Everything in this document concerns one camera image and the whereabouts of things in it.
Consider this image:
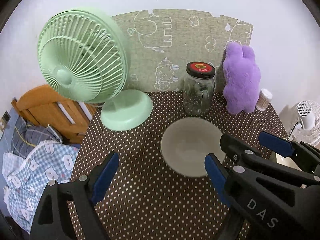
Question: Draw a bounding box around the small grey-white bowl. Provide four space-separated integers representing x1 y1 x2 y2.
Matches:
161 118 226 178

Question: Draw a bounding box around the large white green-rim bowl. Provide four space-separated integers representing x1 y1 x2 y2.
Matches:
276 153 301 171

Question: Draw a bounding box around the white standing fan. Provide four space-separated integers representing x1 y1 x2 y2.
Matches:
289 100 319 146

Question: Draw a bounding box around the blue checked blanket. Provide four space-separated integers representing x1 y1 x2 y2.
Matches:
1 109 80 232

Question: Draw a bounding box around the cotton swab container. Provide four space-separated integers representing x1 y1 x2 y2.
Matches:
256 88 273 112

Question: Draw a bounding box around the brown polka dot tablecloth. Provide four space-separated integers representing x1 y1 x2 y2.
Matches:
67 89 290 240

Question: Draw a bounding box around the purple plush toy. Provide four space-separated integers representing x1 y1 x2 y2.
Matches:
222 42 261 114

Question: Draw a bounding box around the wooden chair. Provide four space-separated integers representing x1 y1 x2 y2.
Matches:
11 85 96 144

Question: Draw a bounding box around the glass jar with lid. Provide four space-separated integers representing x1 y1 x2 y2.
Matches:
183 61 215 115

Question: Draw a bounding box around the green desk fan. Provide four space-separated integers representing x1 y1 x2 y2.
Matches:
37 8 153 131

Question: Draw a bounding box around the green elephant pattern mat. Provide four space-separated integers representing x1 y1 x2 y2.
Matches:
112 9 253 92

